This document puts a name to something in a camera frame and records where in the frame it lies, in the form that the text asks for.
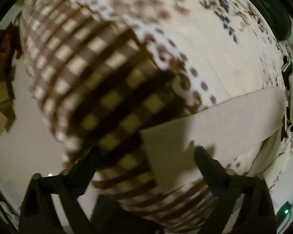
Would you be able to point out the black folded clothes stack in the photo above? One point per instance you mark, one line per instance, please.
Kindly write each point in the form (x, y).
(287, 73)

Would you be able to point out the dark green folded quilt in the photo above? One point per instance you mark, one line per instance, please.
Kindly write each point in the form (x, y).
(276, 16)

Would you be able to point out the beige long sleeve shirt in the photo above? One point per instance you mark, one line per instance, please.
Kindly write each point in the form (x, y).
(226, 131)

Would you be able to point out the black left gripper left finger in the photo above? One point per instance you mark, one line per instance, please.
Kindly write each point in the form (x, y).
(79, 168)

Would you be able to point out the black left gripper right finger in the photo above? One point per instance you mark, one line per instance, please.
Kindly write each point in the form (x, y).
(212, 171)

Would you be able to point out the floral bed sheet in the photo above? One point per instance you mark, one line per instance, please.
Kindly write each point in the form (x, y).
(102, 71)

